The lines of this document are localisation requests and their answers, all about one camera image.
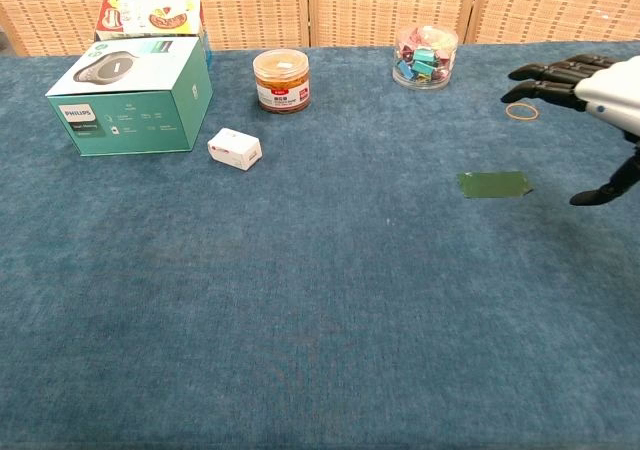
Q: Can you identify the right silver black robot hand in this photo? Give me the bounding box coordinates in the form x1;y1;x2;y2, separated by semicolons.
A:
501;53;640;207

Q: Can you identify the green card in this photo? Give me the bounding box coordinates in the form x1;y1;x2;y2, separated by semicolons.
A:
456;170;534;200

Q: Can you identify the tan rubber band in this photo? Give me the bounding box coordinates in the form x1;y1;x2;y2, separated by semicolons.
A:
504;102;540;122

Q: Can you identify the clear jar of binder clips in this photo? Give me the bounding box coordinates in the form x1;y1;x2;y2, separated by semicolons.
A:
391;24;459;90

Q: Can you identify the bamboo folding screen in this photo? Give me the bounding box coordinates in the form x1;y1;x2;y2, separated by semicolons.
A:
0;0;640;57

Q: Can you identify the orange jar with clear lid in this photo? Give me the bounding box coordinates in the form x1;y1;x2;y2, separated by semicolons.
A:
252;48;312;115

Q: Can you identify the blue carpet table cloth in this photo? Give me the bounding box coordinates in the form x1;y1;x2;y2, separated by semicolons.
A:
0;40;640;450

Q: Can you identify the small white box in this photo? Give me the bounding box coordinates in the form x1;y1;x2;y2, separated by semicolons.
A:
206;127;263;172

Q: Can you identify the red white food box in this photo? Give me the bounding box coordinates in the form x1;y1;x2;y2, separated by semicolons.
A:
93;0;207;43

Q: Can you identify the teal Philips speaker box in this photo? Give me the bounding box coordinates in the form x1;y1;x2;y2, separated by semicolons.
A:
45;36;214;158

